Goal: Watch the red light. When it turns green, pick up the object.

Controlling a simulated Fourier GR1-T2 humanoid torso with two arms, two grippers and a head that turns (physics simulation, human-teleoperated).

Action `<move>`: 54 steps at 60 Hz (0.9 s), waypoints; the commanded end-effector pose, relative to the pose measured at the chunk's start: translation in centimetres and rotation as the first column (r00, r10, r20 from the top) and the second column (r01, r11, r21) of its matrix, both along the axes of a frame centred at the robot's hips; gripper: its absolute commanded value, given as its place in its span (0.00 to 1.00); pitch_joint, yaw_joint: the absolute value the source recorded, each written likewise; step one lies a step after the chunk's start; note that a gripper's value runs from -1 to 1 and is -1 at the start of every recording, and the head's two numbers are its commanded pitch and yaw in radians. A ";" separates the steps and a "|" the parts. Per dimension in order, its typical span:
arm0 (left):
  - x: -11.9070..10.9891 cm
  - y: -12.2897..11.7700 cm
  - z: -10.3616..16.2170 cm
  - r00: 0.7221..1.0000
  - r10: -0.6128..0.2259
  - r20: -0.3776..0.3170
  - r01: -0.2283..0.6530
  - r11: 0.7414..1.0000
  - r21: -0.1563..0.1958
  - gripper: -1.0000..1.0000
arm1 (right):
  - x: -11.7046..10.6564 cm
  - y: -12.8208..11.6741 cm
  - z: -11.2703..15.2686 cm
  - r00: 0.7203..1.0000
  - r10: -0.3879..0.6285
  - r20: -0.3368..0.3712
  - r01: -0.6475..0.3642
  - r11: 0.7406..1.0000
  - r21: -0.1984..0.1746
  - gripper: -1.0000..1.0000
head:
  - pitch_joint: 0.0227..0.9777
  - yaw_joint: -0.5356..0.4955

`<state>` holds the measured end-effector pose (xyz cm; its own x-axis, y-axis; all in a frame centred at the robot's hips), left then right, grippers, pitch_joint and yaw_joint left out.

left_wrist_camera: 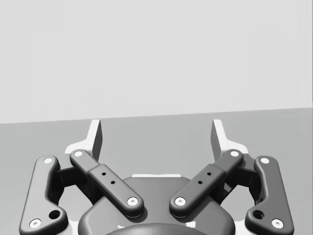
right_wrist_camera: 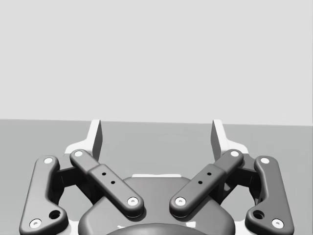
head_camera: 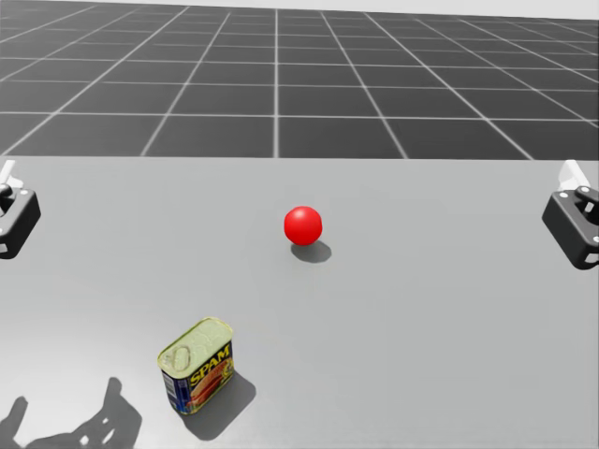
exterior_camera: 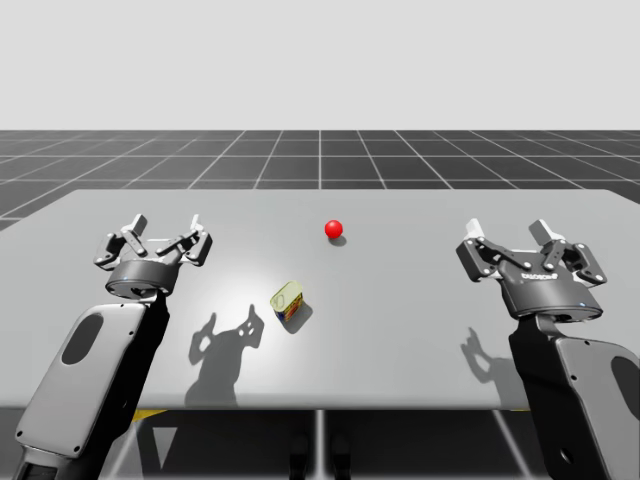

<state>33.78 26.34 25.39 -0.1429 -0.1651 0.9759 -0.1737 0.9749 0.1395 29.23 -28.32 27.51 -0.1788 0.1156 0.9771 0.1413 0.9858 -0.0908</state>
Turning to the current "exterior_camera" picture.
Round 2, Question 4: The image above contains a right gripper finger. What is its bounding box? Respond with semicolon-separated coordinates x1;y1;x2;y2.
527;218;609;289
454;217;539;284

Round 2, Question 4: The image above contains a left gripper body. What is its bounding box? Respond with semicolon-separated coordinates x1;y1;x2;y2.
104;237;192;302

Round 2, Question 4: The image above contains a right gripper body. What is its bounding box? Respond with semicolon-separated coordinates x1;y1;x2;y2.
497;258;604;322

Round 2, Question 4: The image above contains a green and blue rectangular can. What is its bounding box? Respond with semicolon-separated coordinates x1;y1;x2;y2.
269;280;305;323

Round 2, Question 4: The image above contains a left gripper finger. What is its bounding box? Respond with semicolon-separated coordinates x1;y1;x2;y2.
155;213;214;268
91;213;150;272

